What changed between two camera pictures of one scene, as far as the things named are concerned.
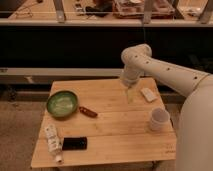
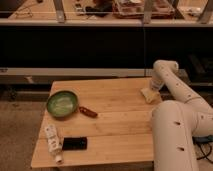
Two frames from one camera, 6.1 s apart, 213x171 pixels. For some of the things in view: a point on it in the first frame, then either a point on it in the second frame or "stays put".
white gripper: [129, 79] → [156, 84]
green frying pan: [65, 104] stays put
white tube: [54, 142] stays put
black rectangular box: [74, 143] stays put
